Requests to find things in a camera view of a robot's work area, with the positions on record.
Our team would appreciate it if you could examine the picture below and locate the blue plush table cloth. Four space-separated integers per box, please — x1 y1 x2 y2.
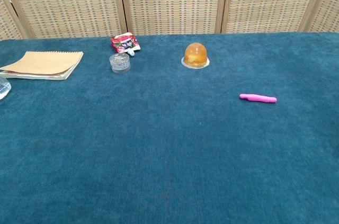
0 32 339 224

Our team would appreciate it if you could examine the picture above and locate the orange jelly cup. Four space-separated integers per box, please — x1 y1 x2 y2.
181 43 211 69

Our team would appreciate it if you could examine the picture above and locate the clear round pin box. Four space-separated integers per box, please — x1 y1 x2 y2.
109 53 131 74

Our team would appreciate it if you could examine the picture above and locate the red drink pouch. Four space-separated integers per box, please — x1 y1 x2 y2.
110 32 142 57

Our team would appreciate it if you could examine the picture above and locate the kraft spiral notebook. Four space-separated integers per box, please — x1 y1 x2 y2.
0 51 84 81

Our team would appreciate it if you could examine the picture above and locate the clear plastic water bottle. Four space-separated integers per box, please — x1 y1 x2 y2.
0 76 12 100

